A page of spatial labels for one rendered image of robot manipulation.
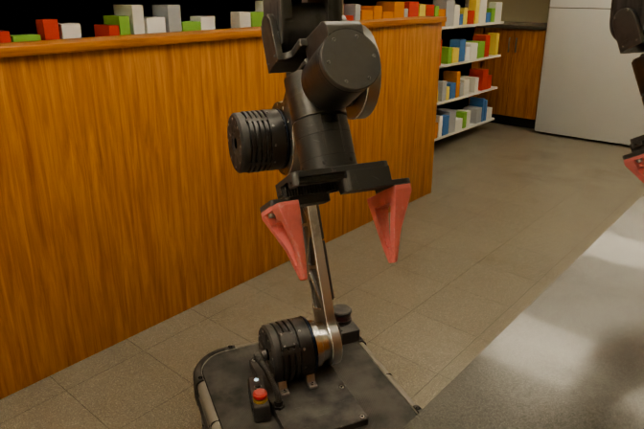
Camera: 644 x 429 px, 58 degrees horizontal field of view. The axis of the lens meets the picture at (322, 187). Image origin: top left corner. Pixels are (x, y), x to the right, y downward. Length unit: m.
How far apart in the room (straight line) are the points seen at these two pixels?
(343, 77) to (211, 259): 2.13
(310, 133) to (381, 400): 1.21
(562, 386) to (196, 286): 2.10
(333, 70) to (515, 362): 0.35
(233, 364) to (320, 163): 1.32
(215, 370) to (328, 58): 1.41
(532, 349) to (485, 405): 0.12
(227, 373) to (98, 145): 0.91
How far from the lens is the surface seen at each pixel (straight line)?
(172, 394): 2.15
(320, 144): 0.56
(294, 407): 1.63
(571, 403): 0.62
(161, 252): 2.42
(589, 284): 0.84
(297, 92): 0.58
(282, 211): 0.53
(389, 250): 0.60
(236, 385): 1.75
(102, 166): 2.19
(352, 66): 0.52
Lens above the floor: 1.30
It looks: 19 degrees down
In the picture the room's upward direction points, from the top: straight up
